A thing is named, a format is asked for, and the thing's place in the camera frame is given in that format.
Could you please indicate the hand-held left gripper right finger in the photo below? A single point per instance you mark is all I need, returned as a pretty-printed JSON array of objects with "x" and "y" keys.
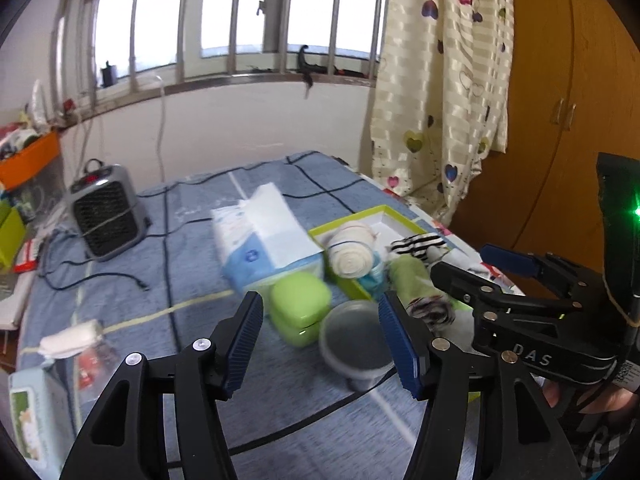
[{"x": 400, "y": 350}]

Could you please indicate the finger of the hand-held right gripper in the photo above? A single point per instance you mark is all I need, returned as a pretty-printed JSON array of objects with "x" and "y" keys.
[
  {"x": 465, "y": 285},
  {"x": 505, "y": 259}
]

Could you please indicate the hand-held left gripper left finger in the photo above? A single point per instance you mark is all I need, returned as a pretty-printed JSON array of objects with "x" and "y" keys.
[{"x": 245, "y": 345}]

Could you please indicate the green rabbit print towel roll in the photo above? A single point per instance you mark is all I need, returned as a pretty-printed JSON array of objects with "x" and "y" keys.
[{"x": 410, "y": 280}]

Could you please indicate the black white striped sock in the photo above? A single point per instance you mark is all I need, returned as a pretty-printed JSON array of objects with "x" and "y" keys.
[{"x": 415, "y": 247}]

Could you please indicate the light blue cloth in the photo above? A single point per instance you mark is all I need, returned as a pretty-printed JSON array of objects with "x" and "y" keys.
[{"x": 372, "y": 275}]

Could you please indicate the lime green white box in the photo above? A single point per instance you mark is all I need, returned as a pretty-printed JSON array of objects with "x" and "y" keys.
[{"x": 387, "y": 225}]

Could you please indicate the beige cloth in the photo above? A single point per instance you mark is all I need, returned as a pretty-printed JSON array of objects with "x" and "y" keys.
[{"x": 350, "y": 255}]

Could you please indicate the person's right forearm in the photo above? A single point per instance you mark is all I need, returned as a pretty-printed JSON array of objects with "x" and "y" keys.
[{"x": 600, "y": 455}]

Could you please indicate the person's right hand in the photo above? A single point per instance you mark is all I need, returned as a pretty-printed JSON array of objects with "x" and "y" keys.
[{"x": 595, "y": 399}]

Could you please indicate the clear plastic jar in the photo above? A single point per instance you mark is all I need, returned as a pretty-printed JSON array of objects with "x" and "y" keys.
[{"x": 350, "y": 340}]

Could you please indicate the lime green lidded container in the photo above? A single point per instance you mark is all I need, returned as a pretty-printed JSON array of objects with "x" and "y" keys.
[{"x": 297, "y": 300}]

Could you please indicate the blue checked bedsheet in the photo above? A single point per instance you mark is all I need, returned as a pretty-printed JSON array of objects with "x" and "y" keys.
[{"x": 200, "y": 270}]

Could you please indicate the blue tissue pack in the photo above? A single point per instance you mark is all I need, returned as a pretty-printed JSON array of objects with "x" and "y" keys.
[{"x": 260, "y": 245}]

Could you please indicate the clear bag with red print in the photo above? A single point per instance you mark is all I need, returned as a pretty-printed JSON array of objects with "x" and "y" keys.
[{"x": 92, "y": 367}]

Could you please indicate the white rolled cloth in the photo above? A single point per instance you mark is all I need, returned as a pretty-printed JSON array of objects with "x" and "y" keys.
[{"x": 70, "y": 340}]

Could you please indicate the heart print curtain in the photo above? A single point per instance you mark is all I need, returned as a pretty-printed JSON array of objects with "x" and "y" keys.
[{"x": 450, "y": 85}]

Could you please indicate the grey space heater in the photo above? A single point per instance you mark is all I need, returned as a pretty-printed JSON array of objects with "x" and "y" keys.
[{"x": 107, "y": 215}]

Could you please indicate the wooden wardrobe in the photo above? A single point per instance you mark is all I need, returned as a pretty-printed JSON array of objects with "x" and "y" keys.
[{"x": 560, "y": 60}]

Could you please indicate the wet wipes pack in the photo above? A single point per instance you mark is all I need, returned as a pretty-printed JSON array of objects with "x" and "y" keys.
[{"x": 35, "y": 410}]

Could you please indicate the red white packet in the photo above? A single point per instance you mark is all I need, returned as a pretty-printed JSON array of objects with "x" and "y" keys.
[{"x": 30, "y": 255}]

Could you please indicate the clear plastic storage box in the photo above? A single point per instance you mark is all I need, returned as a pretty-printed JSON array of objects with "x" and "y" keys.
[{"x": 45, "y": 190}]

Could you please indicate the green cardboard box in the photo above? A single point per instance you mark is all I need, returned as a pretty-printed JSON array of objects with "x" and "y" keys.
[{"x": 10, "y": 235}]

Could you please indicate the black hook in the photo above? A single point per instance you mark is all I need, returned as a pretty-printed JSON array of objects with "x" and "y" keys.
[{"x": 306, "y": 67}]

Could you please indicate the orange storage box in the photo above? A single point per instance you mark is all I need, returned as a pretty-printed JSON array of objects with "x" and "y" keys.
[{"x": 30, "y": 160}]

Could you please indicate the black charger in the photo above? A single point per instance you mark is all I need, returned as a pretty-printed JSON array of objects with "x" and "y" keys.
[{"x": 109, "y": 75}]

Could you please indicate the pile of packets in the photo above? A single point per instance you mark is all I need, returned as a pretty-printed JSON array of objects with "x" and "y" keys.
[{"x": 20, "y": 140}]

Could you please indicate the metal window grille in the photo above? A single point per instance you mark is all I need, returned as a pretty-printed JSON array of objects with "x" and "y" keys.
[{"x": 235, "y": 10}]

